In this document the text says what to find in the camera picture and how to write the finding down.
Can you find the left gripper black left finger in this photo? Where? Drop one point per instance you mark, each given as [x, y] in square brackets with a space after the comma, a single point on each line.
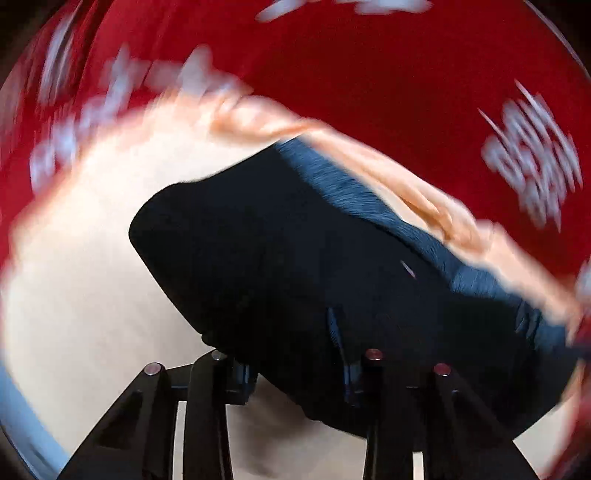
[206, 387]

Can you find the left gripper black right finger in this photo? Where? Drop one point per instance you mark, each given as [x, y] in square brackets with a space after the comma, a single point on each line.
[405, 410]

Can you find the dark navy pants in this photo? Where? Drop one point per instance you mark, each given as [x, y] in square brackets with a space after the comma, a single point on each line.
[287, 263]

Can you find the peach sofa cover cloth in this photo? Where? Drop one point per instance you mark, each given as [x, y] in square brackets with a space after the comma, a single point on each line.
[81, 315]

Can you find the red cushion with white characters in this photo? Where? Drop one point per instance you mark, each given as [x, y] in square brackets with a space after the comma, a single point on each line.
[486, 100]

